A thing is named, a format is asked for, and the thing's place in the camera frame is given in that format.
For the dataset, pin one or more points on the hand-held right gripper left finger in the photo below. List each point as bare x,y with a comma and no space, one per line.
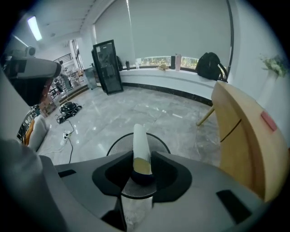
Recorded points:
86,188

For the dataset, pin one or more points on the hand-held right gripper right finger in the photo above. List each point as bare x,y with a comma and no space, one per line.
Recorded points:
199,192

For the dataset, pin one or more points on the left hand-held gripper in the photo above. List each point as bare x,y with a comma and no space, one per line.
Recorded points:
29,90

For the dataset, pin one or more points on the small white packet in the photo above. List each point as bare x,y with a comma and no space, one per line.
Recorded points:
140,145

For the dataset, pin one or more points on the pink round object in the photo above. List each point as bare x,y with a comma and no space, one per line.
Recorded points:
269,121

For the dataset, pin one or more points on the oval wooden table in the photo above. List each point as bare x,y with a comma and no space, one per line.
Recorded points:
267,158

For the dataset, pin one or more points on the white ceiling light bar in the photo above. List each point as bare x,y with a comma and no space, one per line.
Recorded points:
34,28

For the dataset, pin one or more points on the black round device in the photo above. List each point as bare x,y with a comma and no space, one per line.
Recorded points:
69,108

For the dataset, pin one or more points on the white power strip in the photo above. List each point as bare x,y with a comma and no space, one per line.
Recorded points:
66,137

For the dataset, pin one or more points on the black glass-door cabinet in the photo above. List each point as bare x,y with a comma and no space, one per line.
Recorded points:
108,68

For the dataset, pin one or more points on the grey padded seat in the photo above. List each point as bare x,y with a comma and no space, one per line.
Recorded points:
39,133

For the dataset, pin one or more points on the orange padded seat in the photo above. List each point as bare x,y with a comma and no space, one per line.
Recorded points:
29,132

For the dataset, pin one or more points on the black hanging bag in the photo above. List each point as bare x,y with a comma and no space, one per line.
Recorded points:
119,63

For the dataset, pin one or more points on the grey roller blind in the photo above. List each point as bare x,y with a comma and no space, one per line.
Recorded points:
181,29
113,25

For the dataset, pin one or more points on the black water bottle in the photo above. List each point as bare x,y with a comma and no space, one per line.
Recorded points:
128,65

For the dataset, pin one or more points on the clear plastic bottle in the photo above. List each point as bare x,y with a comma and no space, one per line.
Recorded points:
137,65

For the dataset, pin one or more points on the window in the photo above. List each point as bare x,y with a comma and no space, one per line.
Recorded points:
154,61

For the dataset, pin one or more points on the white window ledge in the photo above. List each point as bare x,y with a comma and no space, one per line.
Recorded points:
163,80

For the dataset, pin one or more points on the yellow woven object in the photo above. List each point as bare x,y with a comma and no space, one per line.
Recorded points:
163,67

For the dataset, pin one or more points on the white vase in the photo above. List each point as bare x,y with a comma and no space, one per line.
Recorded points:
269,90

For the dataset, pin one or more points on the black backpack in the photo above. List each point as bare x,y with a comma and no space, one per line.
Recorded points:
209,66

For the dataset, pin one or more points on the black tumbler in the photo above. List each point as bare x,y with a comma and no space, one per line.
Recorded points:
173,62

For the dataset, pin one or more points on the pink tumbler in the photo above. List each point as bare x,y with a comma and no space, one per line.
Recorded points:
178,62

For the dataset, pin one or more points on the white and purple flowers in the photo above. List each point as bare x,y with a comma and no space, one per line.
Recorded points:
275,64

